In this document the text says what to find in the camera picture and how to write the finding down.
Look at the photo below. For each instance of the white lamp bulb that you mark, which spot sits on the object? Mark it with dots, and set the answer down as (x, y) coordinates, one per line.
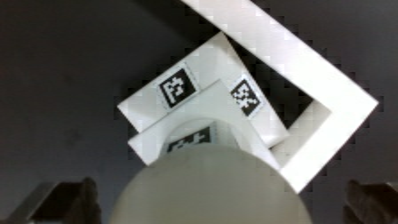
(208, 185)

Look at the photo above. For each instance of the white U-shaped fence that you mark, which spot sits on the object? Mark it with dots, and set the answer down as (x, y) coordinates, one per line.
(342, 104)

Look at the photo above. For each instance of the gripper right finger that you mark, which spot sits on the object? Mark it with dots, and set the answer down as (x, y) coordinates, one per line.
(370, 203)

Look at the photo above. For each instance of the white lamp base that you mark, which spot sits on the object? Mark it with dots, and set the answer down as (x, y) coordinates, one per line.
(201, 106)

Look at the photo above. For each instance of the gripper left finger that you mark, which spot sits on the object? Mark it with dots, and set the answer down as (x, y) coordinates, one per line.
(59, 204)

